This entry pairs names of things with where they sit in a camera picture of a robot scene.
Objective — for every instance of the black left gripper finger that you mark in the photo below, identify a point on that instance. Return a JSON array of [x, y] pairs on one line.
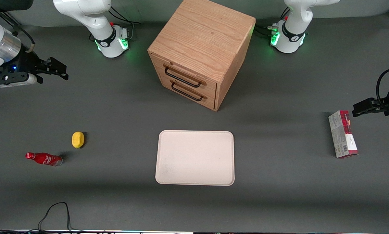
[[363, 112], [365, 103]]

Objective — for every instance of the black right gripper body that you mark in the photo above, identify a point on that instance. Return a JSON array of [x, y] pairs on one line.
[[28, 63]]

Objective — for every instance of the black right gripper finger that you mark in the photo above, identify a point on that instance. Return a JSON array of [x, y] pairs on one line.
[[56, 76], [56, 65]]

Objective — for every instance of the red coke bottle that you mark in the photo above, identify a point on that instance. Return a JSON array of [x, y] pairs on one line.
[[45, 159]]

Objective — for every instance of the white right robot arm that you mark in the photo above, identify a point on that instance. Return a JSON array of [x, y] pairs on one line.
[[97, 19]]

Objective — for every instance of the beige plastic tray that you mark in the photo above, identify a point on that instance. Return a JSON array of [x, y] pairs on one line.
[[194, 158]]

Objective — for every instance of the red and grey carton box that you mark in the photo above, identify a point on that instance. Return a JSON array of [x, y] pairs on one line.
[[343, 134]]

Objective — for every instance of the yellow lemon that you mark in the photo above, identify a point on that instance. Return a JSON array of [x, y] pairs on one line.
[[78, 139]]

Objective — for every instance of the wooden drawer front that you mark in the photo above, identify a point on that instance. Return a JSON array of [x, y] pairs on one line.
[[191, 94], [188, 73]]

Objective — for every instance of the wooden drawer cabinet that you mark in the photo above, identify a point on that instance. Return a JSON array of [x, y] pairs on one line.
[[202, 39]]

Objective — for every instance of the aluminium frame rail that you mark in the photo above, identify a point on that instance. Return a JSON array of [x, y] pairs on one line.
[[9, 19]]

